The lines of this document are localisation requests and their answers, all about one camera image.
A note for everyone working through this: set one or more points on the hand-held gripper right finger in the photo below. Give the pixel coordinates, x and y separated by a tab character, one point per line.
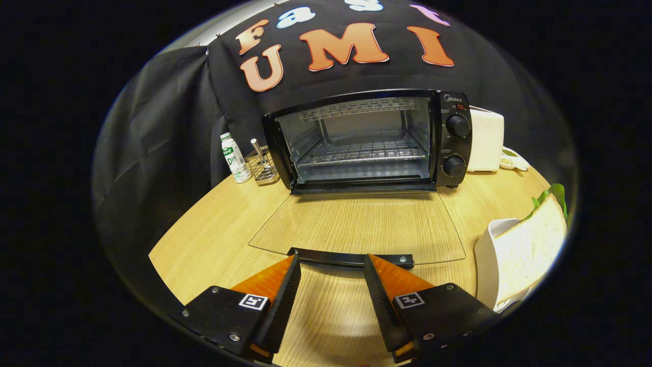
379	306

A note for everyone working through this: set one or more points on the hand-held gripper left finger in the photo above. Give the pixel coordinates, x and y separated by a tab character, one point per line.
282	306

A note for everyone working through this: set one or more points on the bread and lettuce sandwich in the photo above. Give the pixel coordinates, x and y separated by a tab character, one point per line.
530	250

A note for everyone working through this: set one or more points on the black toaster oven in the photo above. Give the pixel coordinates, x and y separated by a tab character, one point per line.
453	127

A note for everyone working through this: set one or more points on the white pop-up toaster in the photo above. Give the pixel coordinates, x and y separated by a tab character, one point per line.
486	137

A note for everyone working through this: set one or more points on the white bottle green label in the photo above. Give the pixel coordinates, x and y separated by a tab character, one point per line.
234	160

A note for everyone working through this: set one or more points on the metal utensil white tip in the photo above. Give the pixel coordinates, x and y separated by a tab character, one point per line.
255	147

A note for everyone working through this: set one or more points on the small white dish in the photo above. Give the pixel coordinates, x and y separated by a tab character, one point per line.
514	160

